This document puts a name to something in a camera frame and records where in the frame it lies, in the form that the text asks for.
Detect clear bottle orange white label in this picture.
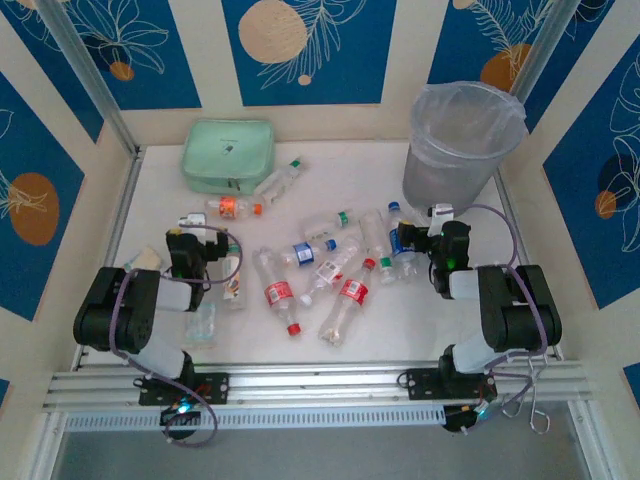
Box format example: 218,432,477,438
219,249,249,311

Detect Pepsi plastic bottle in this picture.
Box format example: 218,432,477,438
386,200,420,284

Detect orange label plastic bottle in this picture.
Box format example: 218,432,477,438
205,195,265,221

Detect clear bottle green white label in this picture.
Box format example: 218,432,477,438
358,209,399,286

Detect Coca-Cola plastic bottle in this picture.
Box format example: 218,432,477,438
318,257,377,348
251,246,305,338

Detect clear bottle green cap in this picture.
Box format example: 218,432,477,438
252,157,305,206

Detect blue label plastic bottle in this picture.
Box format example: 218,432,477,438
279,238,339,266

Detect clear bottle green neck ring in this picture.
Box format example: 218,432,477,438
299,208,354,241

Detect grey translucent waste bin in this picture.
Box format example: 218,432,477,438
402,82,527,209

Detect clear plastic bin liner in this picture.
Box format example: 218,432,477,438
410,81,527,161

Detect tan sponge packet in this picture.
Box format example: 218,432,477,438
122,244,165,274

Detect clear plastic packet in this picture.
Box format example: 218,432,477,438
180,302,220,350

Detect mint green zip pouch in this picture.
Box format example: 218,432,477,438
179,118,277,195

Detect red white label bottle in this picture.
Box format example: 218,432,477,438
298,234,362,307

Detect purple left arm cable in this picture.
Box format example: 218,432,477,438
108,223,245,448

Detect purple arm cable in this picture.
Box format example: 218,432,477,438
452,203,549,434
108,223,245,448

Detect aluminium side rail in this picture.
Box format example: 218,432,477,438
74,149,146,371
494,167,531,269

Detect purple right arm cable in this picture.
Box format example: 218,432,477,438
452,203,549,434

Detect metal wire clip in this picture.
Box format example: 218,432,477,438
501,394,526,419
527,369,553,436

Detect aluminium frame post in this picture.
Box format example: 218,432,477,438
509,0,584,101
37,0,141,156

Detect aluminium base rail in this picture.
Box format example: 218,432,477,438
42,360,594,414

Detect white slotted cable duct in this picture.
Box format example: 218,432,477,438
62,405,446,434

